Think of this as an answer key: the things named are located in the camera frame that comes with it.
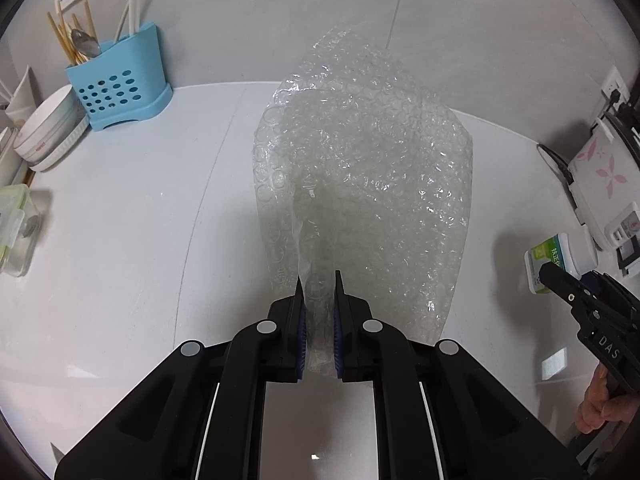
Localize white wall socket with plug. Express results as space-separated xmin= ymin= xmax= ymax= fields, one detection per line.
xmin=600 ymin=65 xmax=631 ymax=111

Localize white pill bottle green label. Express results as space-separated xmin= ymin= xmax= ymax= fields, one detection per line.
xmin=524 ymin=232 xmax=599 ymax=295

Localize beige chopstick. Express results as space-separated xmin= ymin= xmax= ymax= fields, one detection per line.
xmin=115 ymin=0 xmax=133 ymax=44

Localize white pointed cup holder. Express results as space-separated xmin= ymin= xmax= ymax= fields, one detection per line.
xmin=0 ymin=65 xmax=33 ymax=128

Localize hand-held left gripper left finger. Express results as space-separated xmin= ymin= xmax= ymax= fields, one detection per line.
xmin=54 ymin=276 xmax=307 ymax=480

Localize bundle of wooden chopsticks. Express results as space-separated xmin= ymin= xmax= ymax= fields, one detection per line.
xmin=47 ymin=0 xmax=98 ymax=66

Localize blue utensil holder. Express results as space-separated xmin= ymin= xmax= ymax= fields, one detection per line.
xmin=66 ymin=21 xmax=174 ymax=132

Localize white rice cooker pink flowers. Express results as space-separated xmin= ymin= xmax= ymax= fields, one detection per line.
xmin=567 ymin=110 xmax=640 ymax=251

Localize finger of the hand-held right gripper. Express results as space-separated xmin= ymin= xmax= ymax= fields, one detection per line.
xmin=581 ymin=270 xmax=626 ymax=302
xmin=537 ymin=262 xmax=589 ymax=311

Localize clear bubble wrap sheet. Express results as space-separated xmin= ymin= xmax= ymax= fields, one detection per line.
xmin=252 ymin=27 xmax=474 ymax=376

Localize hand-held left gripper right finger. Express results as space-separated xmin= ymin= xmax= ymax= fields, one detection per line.
xmin=334 ymin=270 xmax=583 ymax=480

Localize glass container green lid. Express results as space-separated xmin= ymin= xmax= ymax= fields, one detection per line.
xmin=0 ymin=184 xmax=31 ymax=277

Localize large white bowl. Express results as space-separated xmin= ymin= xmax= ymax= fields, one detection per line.
xmin=12 ymin=84 xmax=86 ymax=161

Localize person's right hand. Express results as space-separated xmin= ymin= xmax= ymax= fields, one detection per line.
xmin=575 ymin=362 xmax=640 ymax=435

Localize black power cable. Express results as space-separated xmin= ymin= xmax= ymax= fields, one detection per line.
xmin=537 ymin=143 xmax=576 ymax=186

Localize metal spoon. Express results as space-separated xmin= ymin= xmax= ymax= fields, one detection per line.
xmin=70 ymin=14 xmax=102 ymax=58

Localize white ribbed plate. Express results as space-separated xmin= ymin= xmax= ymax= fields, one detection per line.
xmin=27 ymin=112 xmax=91 ymax=173

